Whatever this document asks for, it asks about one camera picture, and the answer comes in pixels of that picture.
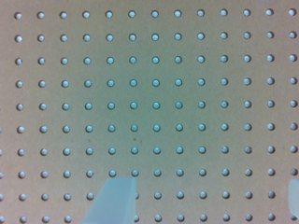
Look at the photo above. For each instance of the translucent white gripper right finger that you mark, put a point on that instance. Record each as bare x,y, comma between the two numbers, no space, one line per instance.
293,197

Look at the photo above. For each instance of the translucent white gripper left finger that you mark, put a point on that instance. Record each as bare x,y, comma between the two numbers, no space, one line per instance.
115,203

